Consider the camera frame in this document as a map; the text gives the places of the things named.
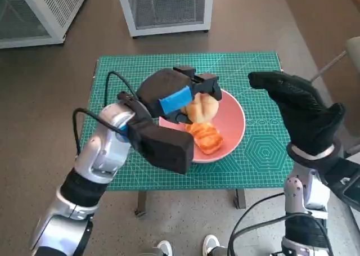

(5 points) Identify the grey metal rod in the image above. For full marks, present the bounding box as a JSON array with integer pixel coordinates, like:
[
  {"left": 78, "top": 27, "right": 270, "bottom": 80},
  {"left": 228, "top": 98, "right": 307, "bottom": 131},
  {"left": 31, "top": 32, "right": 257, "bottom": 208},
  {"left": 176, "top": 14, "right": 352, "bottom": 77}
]
[{"left": 310, "top": 51, "right": 347, "bottom": 82}]

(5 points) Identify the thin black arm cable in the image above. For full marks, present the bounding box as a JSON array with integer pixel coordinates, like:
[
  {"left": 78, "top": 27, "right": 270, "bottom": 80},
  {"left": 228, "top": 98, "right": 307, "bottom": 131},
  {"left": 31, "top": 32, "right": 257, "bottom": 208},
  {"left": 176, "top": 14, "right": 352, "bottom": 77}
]
[
  {"left": 227, "top": 193, "right": 285, "bottom": 256},
  {"left": 105, "top": 71, "right": 138, "bottom": 105}
]

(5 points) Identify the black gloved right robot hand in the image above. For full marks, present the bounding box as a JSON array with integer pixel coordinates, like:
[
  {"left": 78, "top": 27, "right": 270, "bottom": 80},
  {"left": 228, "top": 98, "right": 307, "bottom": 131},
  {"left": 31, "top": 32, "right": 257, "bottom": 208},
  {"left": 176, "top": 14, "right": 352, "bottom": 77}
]
[{"left": 247, "top": 71, "right": 347, "bottom": 156}]

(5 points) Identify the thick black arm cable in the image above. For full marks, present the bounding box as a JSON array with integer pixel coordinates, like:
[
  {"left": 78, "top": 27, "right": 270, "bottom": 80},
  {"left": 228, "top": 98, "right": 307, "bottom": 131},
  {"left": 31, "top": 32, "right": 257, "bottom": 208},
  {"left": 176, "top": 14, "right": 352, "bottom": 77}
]
[
  {"left": 72, "top": 107, "right": 126, "bottom": 156},
  {"left": 230, "top": 212, "right": 334, "bottom": 256}
]

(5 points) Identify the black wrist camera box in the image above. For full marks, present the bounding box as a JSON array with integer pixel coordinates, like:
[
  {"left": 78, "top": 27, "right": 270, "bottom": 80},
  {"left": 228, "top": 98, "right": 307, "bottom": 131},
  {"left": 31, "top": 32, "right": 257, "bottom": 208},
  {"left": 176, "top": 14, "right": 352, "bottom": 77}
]
[
  {"left": 316, "top": 154, "right": 360, "bottom": 212},
  {"left": 128, "top": 120, "right": 195, "bottom": 175}
]

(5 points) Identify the wide white mesh cabinet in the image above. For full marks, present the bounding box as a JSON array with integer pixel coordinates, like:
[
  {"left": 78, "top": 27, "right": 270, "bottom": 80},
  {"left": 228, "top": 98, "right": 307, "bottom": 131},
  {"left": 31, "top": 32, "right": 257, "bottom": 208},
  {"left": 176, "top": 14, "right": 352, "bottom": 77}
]
[{"left": 0, "top": 0, "right": 90, "bottom": 49}]

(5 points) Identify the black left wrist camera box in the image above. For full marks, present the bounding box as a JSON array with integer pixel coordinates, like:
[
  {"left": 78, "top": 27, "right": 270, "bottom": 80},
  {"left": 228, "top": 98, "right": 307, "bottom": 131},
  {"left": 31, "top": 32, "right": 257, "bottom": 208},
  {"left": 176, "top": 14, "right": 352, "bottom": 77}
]
[{"left": 128, "top": 120, "right": 195, "bottom": 175}]

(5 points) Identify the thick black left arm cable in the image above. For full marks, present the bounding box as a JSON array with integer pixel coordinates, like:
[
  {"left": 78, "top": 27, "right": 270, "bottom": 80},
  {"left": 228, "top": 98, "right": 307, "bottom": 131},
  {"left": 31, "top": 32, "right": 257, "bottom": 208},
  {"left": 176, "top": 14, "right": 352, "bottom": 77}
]
[{"left": 72, "top": 107, "right": 126, "bottom": 156}]

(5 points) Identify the long striped toy bread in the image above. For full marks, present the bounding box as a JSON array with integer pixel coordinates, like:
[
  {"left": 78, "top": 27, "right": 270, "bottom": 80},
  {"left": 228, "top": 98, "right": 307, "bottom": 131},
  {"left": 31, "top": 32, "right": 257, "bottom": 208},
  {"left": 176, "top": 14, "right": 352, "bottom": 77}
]
[{"left": 185, "top": 122, "right": 224, "bottom": 155}]

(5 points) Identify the white right foot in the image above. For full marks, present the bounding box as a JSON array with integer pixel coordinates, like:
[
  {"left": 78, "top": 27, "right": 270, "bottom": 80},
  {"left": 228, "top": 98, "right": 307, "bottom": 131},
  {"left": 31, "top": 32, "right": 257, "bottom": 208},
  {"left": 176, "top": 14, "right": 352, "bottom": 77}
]
[{"left": 202, "top": 235, "right": 222, "bottom": 256}]

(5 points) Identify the green cutting mat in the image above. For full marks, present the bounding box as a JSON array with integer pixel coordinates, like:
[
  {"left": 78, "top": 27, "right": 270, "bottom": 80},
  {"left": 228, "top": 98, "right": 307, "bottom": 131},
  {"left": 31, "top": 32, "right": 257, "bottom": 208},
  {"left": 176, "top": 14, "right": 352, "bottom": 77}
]
[{"left": 78, "top": 52, "right": 292, "bottom": 191}]

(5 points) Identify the white left foot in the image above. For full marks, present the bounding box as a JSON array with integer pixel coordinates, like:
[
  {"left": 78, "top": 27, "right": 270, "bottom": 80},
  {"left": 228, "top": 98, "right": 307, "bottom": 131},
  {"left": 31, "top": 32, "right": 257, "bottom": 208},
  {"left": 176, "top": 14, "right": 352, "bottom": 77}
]
[{"left": 157, "top": 240, "right": 174, "bottom": 256}]

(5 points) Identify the pink bowl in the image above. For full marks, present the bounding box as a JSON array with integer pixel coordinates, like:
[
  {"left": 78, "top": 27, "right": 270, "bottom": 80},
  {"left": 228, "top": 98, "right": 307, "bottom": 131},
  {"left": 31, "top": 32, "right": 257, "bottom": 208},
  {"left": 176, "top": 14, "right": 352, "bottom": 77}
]
[{"left": 159, "top": 88, "right": 246, "bottom": 164}]

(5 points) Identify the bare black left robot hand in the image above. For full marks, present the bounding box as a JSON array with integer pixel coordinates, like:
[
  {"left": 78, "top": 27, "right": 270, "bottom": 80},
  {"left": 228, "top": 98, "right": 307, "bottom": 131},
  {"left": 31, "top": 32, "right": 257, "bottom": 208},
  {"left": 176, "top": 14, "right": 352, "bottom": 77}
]
[{"left": 136, "top": 66, "right": 223, "bottom": 125}]

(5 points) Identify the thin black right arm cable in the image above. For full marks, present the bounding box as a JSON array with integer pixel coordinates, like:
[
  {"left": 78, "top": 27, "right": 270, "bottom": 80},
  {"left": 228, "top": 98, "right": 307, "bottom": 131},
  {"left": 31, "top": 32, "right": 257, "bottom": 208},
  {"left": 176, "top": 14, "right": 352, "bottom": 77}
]
[{"left": 227, "top": 193, "right": 285, "bottom": 256}]

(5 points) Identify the narrow white mesh cabinet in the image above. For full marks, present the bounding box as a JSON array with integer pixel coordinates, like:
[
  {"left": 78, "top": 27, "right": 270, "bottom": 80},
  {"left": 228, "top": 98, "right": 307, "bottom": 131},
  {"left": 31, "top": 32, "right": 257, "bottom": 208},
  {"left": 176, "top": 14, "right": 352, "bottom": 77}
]
[{"left": 115, "top": 0, "right": 214, "bottom": 38}]

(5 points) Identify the dark metal table leg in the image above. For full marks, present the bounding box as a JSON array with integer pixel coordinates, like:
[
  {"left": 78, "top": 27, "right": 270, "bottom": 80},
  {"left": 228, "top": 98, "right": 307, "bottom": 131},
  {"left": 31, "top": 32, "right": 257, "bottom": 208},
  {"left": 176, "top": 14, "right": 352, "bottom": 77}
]
[
  {"left": 233, "top": 188, "right": 248, "bottom": 210},
  {"left": 134, "top": 190, "right": 149, "bottom": 218}
]

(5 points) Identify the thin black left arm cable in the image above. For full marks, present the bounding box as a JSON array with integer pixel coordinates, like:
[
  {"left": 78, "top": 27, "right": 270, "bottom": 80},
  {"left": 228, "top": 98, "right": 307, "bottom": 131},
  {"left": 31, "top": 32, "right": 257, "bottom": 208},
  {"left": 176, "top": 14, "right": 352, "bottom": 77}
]
[{"left": 105, "top": 71, "right": 138, "bottom": 105}]

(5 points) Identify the white foot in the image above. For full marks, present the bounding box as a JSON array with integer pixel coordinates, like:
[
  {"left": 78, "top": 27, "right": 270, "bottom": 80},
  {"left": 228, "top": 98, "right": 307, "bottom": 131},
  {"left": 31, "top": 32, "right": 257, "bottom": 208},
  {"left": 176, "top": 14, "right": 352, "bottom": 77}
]
[
  {"left": 157, "top": 240, "right": 174, "bottom": 256},
  {"left": 202, "top": 235, "right": 222, "bottom": 256}
]

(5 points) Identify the round toy bread bun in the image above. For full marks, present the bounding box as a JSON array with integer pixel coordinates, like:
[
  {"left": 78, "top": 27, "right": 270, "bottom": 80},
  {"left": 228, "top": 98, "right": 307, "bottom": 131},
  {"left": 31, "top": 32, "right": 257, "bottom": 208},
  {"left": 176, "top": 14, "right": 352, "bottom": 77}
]
[{"left": 179, "top": 92, "right": 220, "bottom": 125}]

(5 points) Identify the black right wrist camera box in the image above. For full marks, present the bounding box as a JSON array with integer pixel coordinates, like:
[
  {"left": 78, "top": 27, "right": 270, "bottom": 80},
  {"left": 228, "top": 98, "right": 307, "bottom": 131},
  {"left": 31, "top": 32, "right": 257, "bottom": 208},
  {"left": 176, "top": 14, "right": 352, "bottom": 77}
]
[{"left": 316, "top": 154, "right": 360, "bottom": 212}]

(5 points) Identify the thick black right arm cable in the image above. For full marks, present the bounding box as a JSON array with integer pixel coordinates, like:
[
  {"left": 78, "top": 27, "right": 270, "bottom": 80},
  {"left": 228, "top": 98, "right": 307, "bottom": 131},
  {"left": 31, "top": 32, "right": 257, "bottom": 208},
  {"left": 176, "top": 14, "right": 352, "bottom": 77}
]
[{"left": 230, "top": 212, "right": 334, "bottom": 256}]

